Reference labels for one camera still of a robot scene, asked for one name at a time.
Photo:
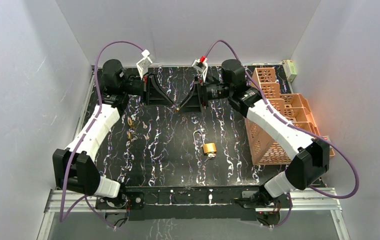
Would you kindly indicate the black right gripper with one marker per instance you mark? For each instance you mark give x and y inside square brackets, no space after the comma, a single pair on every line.
[192,103]

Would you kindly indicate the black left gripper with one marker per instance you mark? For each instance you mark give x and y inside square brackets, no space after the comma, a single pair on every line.
[145,88]

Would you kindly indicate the silver key of medium padlock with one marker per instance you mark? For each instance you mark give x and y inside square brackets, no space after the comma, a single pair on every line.
[147,136]

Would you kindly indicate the medium brass padlock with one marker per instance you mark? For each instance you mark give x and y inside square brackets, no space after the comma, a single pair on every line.
[130,135]

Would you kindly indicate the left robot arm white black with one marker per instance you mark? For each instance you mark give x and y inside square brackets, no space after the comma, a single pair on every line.
[74,166]

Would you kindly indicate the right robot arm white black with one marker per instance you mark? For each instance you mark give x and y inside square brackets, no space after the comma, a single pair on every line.
[309,154]

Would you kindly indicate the large brass padlock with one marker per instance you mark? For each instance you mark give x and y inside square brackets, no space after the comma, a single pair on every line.
[207,148]

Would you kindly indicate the silver keys of large padlock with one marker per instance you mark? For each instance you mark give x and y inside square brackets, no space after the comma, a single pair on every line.
[210,156]

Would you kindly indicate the pink perforated organizer rack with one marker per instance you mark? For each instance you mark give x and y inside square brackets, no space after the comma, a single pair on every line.
[272,138]

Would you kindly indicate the white green small box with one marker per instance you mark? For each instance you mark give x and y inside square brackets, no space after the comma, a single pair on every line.
[289,69]

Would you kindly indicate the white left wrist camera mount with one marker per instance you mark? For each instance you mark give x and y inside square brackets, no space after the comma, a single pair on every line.
[143,64]

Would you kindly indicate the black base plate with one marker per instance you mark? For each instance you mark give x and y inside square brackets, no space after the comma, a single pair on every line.
[244,202]

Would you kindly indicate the aluminium frame rail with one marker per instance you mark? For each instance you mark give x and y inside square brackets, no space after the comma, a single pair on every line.
[300,200]

